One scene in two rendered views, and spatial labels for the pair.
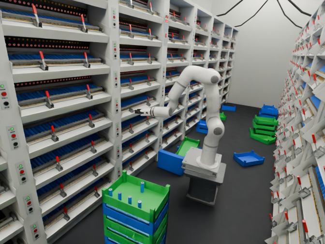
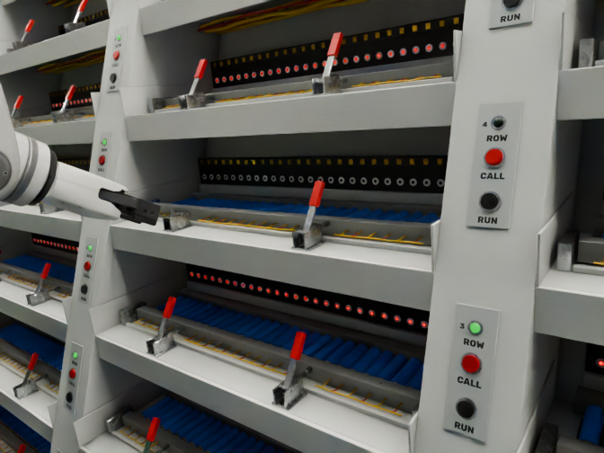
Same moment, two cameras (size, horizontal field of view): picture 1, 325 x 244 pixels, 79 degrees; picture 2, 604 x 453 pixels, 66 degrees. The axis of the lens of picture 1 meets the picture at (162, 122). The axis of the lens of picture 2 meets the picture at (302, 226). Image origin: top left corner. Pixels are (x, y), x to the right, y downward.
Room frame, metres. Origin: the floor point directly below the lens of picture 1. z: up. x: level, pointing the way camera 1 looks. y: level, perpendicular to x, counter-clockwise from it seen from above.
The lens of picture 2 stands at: (1.94, -0.45, 0.73)
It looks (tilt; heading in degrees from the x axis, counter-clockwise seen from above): 2 degrees up; 98
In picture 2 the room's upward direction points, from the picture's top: 7 degrees clockwise
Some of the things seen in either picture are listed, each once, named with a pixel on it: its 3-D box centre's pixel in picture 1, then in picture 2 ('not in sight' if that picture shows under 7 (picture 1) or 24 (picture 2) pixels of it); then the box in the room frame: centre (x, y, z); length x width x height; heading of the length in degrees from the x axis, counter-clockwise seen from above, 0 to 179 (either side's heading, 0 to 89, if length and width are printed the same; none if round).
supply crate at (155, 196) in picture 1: (136, 193); not in sight; (0.85, 0.12, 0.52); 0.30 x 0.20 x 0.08; 67
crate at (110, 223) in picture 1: (136, 216); not in sight; (0.85, 0.12, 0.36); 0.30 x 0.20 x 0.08; 67
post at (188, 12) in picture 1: (182, 78); not in sight; (2.71, -0.24, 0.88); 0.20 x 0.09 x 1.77; 61
